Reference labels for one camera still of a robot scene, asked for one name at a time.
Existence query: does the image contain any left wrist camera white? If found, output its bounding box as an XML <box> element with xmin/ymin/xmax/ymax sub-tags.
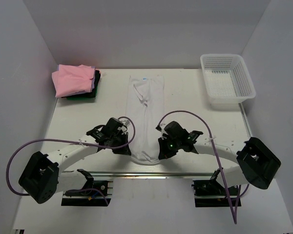
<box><xmin>121</xmin><ymin>117</ymin><xmax>131</xmax><ymax>127</ymax></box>

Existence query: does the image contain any black folded t shirt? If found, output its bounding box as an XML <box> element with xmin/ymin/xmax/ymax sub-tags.
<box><xmin>57</xmin><ymin>68</ymin><xmax>101</xmax><ymax>98</ymax></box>

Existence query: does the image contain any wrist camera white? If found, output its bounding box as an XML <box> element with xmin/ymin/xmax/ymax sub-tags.
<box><xmin>121</xmin><ymin>117</ymin><xmax>131</xmax><ymax>127</ymax></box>
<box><xmin>156</xmin><ymin>123</ymin><xmax>167</xmax><ymax>140</ymax></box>

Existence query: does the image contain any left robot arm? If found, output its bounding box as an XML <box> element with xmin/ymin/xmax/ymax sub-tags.
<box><xmin>19</xmin><ymin>117</ymin><xmax>134</xmax><ymax>204</ymax></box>

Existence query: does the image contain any white plastic basket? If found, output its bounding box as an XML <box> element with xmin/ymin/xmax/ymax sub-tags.
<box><xmin>200</xmin><ymin>54</ymin><xmax>256</xmax><ymax>105</ymax></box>

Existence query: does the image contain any white t shirt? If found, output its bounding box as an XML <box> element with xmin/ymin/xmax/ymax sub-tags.
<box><xmin>125</xmin><ymin>76</ymin><xmax>165</xmax><ymax>165</ymax></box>

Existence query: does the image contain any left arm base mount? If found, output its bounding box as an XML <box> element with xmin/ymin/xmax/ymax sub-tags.
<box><xmin>61</xmin><ymin>180</ymin><xmax>113</xmax><ymax>207</ymax></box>

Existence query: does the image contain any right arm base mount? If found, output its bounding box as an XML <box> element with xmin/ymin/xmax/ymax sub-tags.
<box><xmin>191</xmin><ymin>180</ymin><xmax>230</xmax><ymax>208</ymax></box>

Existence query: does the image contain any green folded t shirt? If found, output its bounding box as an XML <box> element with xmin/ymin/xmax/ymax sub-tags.
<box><xmin>66</xmin><ymin>97</ymin><xmax>95</xmax><ymax>101</ymax></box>

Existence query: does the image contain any pink folded t shirt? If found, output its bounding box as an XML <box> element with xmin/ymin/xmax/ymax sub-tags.
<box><xmin>51</xmin><ymin>64</ymin><xmax>95</xmax><ymax>98</ymax></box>

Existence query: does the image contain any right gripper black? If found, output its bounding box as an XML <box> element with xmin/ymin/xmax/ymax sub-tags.
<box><xmin>159</xmin><ymin>135</ymin><xmax>182</xmax><ymax>159</ymax></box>

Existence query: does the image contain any lavender folded t shirt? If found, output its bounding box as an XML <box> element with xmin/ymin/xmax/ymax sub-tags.
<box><xmin>75</xmin><ymin>66</ymin><xmax>96</xmax><ymax>95</ymax></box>

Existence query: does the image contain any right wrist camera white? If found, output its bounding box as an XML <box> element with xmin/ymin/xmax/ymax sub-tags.
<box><xmin>156</xmin><ymin>123</ymin><xmax>167</xmax><ymax>140</ymax></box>

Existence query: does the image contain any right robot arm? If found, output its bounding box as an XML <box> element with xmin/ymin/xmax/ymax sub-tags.
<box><xmin>156</xmin><ymin>121</ymin><xmax>281</xmax><ymax>195</ymax></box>

